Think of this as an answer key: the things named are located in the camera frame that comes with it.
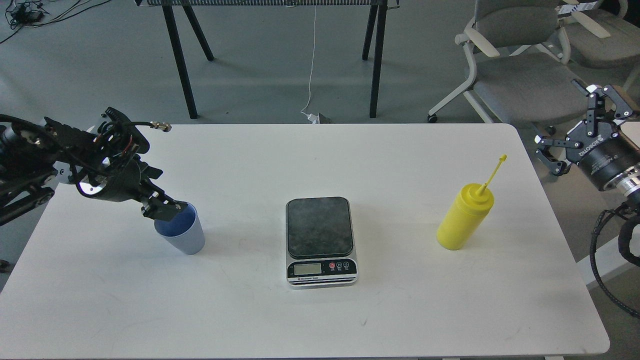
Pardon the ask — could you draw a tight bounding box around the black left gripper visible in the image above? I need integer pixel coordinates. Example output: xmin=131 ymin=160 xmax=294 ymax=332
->
xmin=77 ymin=155 xmax=188 ymax=222

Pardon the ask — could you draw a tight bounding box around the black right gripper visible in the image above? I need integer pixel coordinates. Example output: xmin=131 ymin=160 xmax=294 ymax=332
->
xmin=534 ymin=79 xmax=640 ymax=192

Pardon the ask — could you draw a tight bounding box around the blue plastic cup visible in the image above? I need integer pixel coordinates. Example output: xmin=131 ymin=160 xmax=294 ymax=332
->
xmin=153 ymin=202 xmax=206 ymax=255

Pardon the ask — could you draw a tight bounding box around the yellow squeeze bottle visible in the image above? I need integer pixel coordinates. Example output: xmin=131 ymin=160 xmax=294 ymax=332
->
xmin=436 ymin=153 xmax=508 ymax=251

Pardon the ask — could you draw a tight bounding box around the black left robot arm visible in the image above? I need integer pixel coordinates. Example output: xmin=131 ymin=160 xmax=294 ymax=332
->
xmin=0 ymin=107 xmax=187 ymax=224

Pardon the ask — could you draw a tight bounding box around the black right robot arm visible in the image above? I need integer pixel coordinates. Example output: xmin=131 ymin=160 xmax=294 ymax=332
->
xmin=534 ymin=79 xmax=640 ymax=318

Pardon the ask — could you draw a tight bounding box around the digital kitchen scale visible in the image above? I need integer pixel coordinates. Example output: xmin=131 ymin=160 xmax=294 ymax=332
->
xmin=285 ymin=196 xmax=359 ymax=289

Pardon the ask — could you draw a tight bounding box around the grey office chair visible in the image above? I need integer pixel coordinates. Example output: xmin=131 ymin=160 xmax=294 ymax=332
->
xmin=427 ymin=0 xmax=587 ymax=127
xmin=556 ymin=0 xmax=640 ymax=91

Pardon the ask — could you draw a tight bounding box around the white side table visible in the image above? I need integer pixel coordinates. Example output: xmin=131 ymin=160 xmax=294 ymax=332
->
xmin=575 ymin=120 xmax=640 ymax=291

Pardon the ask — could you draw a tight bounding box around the black-legged background table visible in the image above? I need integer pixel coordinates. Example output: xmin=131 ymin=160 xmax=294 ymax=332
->
xmin=134 ymin=0 xmax=400 ymax=120

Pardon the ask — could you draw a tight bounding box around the white hanging cable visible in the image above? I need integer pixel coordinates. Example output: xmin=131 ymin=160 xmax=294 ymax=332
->
xmin=300 ymin=5 xmax=321 ymax=125

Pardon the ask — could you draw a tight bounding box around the black cable bundle on floor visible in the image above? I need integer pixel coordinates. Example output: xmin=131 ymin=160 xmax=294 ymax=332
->
xmin=0 ymin=0 xmax=113 ymax=45

